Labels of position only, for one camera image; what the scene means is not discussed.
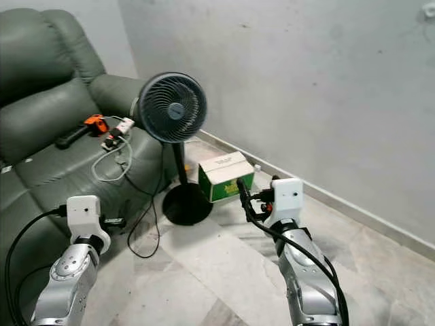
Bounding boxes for green and white cardboard box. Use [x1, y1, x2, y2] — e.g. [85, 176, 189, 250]
[198, 150, 256, 204]

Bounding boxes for white and red device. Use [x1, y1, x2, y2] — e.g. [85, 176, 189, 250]
[101, 116, 136, 151]

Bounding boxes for orange and black tool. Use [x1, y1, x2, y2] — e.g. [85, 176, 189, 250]
[55, 113, 110, 150]

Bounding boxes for black standing fan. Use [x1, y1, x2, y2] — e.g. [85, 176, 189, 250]
[137, 71, 214, 228]

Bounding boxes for dark green leather sofa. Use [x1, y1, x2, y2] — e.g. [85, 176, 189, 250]
[0, 8, 179, 321]

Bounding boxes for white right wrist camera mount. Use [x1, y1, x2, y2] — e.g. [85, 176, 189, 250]
[264, 177, 305, 229]

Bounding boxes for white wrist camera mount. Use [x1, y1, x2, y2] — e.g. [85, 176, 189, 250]
[264, 177, 305, 229]
[65, 194, 112, 249]

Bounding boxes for black fan power cable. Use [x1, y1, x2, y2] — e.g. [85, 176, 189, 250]
[126, 146, 168, 259]

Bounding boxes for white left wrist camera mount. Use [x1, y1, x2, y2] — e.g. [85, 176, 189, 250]
[65, 194, 112, 249]

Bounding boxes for white cable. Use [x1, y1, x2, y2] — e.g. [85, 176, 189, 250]
[91, 134, 134, 183]

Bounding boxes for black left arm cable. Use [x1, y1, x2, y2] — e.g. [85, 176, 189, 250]
[3, 208, 69, 326]

